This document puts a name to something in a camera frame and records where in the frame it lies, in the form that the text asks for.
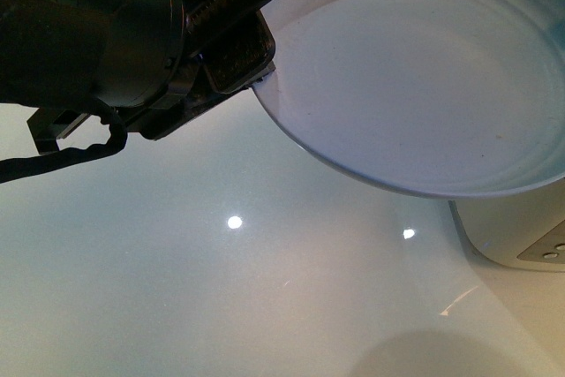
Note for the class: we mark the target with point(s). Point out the white silver toaster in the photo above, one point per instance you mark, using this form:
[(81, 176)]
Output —
[(523, 231)]

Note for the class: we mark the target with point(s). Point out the light blue round plate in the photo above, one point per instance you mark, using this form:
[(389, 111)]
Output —
[(438, 98)]

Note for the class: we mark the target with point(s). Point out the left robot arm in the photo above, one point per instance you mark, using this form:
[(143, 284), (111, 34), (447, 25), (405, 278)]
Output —
[(27, 79)]

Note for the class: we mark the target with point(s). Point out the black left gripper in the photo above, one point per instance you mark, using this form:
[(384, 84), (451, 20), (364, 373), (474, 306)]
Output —
[(159, 63)]

